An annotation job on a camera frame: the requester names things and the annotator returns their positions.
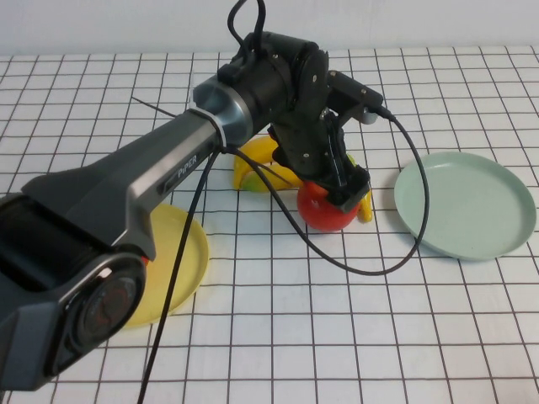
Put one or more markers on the pale green plastic plate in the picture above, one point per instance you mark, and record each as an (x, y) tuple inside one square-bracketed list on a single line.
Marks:
[(467, 206)]

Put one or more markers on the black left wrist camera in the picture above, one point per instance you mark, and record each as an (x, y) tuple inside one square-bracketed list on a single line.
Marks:
[(353, 90)]

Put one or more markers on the white black-grid tablecloth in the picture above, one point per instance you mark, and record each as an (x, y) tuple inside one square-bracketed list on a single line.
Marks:
[(337, 336)]

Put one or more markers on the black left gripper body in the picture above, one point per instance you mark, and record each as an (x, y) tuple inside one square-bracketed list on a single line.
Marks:
[(303, 147)]

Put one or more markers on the left grey black robot arm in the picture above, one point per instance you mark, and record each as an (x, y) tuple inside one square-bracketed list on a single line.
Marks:
[(126, 177)]

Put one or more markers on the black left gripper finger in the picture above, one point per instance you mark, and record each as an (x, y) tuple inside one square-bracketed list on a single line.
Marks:
[(347, 195), (360, 179)]

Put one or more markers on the white zip tie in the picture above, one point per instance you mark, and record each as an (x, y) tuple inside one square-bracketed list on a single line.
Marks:
[(221, 128)]

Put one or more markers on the yellow plastic plate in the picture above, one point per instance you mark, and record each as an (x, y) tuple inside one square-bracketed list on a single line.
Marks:
[(181, 261)]

